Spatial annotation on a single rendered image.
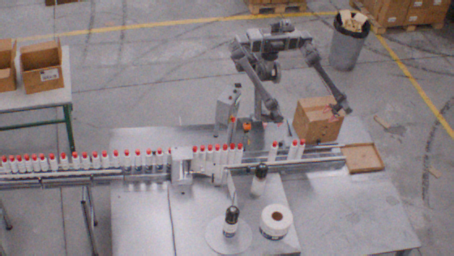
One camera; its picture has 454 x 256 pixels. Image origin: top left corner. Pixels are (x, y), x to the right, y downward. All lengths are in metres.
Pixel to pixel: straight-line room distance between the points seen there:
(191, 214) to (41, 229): 1.58
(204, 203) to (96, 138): 1.92
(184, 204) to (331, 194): 1.06
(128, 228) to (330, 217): 1.38
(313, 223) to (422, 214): 1.75
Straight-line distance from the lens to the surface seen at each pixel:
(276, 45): 3.81
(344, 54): 6.09
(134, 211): 3.48
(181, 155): 3.38
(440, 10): 7.57
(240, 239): 3.31
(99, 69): 5.87
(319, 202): 3.68
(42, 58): 4.59
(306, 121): 3.85
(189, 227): 3.35
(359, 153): 4.09
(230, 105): 3.27
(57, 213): 4.56
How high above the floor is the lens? 3.67
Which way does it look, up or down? 45 degrees down
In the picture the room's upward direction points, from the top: 8 degrees clockwise
